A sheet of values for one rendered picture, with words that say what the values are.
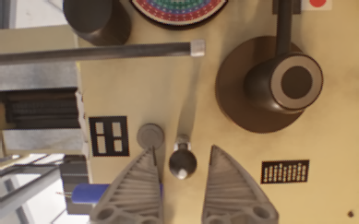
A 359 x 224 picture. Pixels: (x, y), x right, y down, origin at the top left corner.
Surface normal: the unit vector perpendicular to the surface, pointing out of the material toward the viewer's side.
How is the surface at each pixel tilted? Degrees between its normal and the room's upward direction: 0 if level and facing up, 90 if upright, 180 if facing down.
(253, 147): 90
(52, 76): 90
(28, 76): 90
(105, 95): 90
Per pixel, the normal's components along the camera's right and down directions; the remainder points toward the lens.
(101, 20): 0.18, 0.33
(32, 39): -0.03, 0.11
